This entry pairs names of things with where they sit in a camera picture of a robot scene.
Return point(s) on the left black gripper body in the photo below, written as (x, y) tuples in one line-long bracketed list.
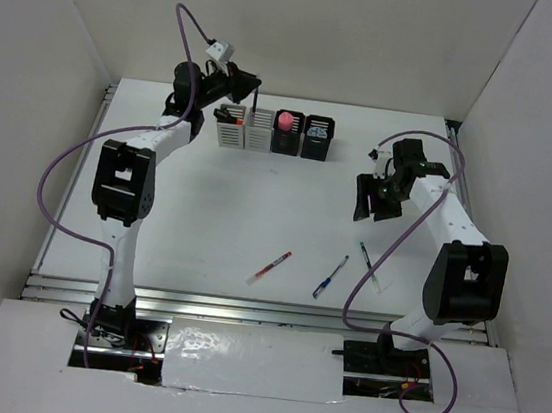
[(215, 87)]

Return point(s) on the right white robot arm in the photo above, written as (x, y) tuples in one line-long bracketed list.
[(465, 283)]

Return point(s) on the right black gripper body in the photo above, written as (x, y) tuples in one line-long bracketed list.
[(386, 198)]

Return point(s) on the left white slotted container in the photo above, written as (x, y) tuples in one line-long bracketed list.
[(232, 136)]

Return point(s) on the pink cap glue bottle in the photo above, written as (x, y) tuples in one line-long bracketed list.
[(286, 121)]

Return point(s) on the black slotted container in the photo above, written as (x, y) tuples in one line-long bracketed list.
[(315, 148), (288, 143)]

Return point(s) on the left black slotted container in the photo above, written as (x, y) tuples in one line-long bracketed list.
[(288, 143)]

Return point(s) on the red pen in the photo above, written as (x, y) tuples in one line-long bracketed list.
[(256, 276)]

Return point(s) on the dark purple pen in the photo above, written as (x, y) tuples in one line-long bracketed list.
[(255, 98)]

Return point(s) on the green pen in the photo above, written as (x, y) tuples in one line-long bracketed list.
[(369, 265)]

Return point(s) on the orange highlighter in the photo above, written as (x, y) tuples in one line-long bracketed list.
[(223, 115)]

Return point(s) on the white taped cover panel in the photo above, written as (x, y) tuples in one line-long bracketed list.
[(253, 361)]

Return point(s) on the right black slotted container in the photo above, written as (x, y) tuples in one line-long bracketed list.
[(315, 148)]

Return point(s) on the blue pen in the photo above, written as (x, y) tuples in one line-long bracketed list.
[(324, 284)]

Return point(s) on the blue glue bottle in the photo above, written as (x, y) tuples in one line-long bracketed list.
[(317, 132)]

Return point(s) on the aluminium frame rail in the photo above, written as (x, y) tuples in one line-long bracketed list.
[(221, 214)]

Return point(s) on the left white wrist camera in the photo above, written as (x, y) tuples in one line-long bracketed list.
[(220, 52)]

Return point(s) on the white slotted container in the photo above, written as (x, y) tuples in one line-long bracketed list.
[(232, 136), (259, 130)]

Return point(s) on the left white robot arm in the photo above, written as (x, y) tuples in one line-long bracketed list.
[(124, 185)]

